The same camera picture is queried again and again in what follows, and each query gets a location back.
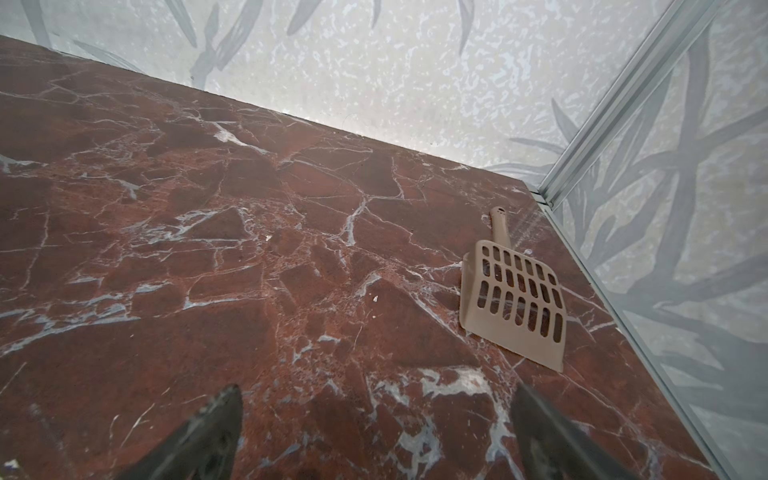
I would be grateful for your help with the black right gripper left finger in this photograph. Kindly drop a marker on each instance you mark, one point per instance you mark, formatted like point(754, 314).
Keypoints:
point(203, 447)

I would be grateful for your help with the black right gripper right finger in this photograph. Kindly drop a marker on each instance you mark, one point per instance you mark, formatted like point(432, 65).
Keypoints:
point(552, 447)

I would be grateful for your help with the beige plastic litter scoop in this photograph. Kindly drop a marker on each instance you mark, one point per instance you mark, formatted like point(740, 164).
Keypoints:
point(512, 299)

